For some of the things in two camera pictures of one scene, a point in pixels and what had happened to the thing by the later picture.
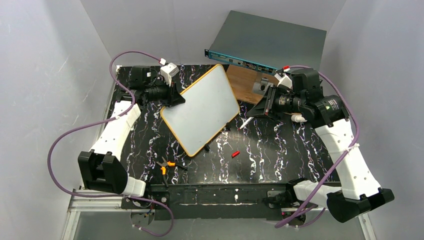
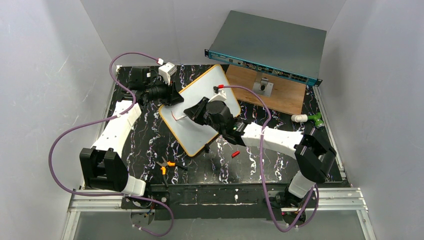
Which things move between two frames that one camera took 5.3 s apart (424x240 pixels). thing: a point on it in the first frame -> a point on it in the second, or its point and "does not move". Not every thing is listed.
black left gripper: x=171 y=92 does not move
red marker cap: x=235 y=153 does not move
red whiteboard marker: x=250 y=119 -> x=179 y=118
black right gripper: x=270 y=101 -> x=201 y=110
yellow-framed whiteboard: x=210 y=104 does not move
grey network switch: x=266 y=45 does not move
